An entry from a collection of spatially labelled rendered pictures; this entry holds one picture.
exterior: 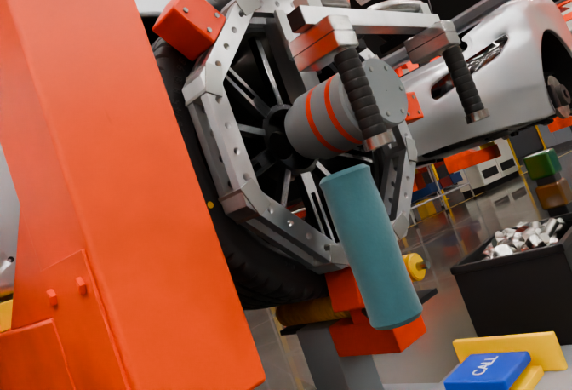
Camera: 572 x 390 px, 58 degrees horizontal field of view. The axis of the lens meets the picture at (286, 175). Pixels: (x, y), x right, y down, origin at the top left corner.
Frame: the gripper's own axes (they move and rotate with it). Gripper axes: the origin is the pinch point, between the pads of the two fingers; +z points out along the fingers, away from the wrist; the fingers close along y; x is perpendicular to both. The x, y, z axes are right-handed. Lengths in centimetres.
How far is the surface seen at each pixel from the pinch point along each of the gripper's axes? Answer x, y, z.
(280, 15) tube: -12.4, -6.3, -11.1
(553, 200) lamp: -61, -15, -42
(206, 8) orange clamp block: -10.1, -21.7, -3.2
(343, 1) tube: -19.6, -19.7, -24.7
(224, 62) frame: -20.2, -22.6, -2.8
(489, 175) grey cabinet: -145, 820, -39
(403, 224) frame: -60, 4, -16
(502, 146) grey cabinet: -111, 887, -79
